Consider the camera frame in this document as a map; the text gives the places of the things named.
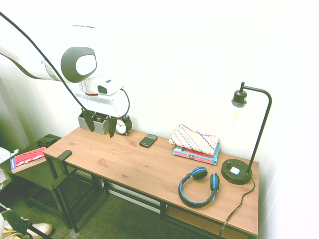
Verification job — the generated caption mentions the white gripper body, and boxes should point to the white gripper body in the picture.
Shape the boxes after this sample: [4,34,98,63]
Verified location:
[70,86,125,118]

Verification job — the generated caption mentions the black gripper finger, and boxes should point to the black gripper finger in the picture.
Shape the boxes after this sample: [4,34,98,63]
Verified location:
[108,118,117,138]
[81,108,96,133]

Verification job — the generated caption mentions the black and blue headphones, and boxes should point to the black and blue headphones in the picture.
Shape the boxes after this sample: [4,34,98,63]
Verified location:
[178,166,221,209]

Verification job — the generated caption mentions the black clamp headphone hanger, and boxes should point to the black clamp headphone hanger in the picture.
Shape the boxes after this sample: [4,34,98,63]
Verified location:
[51,150,73,191]

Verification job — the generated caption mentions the black twin-bell alarm clock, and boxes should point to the black twin-bell alarm clock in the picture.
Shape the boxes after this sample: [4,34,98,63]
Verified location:
[115,115,133,136]

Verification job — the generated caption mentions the grey fabric desk organizer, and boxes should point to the grey fabric desk organizer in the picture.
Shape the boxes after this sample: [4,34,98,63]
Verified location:
[77,112,112,135]

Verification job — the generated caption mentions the black mobile phone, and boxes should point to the black mobile phone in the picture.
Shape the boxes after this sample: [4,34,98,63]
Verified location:
[139,133,158,149]

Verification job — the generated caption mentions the small black box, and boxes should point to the small black box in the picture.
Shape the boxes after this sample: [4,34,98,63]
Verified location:
[37,135,58,148]

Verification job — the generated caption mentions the dark side table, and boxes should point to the dark side table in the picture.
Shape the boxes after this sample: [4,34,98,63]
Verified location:
[0,134,105,226]

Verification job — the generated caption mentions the red cover book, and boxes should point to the red cover book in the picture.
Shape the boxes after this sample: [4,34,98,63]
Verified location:
[9,146,47,174]

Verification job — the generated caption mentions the striped fabric pouch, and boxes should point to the striped fabric pouch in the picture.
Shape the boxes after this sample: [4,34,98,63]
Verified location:
[168,124,220,152]

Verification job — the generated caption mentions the blue paperback book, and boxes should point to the blue paperback book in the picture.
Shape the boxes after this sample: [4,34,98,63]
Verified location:
[173,142,221,166]

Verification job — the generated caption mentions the white plastic bag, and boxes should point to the white plastic bag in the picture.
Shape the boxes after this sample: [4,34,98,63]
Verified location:
[0,146,20,180]

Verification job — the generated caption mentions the beige shoe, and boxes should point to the beige shoe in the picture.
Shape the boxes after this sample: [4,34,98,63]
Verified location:
[26,223,54,238]

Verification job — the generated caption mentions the black desk lamp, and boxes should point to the black desk lamp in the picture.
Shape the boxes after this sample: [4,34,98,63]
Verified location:
[221,81,273,185]

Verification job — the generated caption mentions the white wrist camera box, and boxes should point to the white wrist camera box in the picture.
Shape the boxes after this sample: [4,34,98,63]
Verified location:
[97,78,124,96]

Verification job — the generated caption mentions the wooden desk black metal frame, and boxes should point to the wooden desk black metal frame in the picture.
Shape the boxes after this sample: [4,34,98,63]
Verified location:
[42,126,260,239]

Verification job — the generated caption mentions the black lamp power cable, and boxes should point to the black lamp power cable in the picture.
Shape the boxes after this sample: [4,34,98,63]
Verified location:
[219,177,256,237]

